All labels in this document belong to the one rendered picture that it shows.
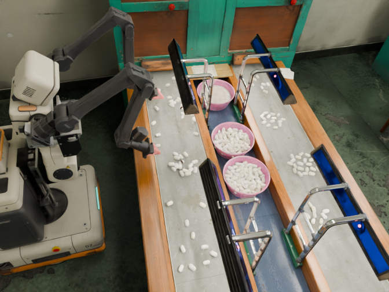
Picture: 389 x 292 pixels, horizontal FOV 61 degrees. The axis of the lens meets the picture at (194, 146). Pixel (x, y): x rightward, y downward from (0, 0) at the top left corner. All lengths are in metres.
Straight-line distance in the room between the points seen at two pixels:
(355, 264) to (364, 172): 1.53
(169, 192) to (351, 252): 0.96
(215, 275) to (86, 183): 1.23
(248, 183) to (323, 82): 2.35
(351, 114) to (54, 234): 2.95
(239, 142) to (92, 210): 1.07
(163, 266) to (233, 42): 1.64
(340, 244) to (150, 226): 0.95
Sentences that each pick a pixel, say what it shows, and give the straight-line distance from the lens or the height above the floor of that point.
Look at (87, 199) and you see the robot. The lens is 2.39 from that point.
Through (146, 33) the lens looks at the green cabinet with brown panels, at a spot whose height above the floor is 1.05.
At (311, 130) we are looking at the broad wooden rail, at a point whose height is 0.76.
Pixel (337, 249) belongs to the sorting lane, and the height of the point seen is 0.74.
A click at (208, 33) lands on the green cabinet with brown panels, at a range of 2.43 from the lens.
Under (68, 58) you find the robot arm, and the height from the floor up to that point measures 1.27.
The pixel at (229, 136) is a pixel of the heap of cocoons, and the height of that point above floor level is 0.74.
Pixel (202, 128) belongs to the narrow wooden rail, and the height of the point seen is 0.76.
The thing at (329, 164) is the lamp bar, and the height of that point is 1.10.
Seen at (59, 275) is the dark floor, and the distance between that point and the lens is 2.51.
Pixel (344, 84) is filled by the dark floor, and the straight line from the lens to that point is 4.11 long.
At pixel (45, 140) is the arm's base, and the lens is 1.55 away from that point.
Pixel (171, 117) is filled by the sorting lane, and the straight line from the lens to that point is 2.16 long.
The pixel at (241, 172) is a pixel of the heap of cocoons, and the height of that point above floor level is 0.74.
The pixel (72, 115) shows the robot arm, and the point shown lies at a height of 1.28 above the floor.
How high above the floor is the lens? 2.26
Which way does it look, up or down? 50 degrees down
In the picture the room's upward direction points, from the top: 5 degrees clockwise
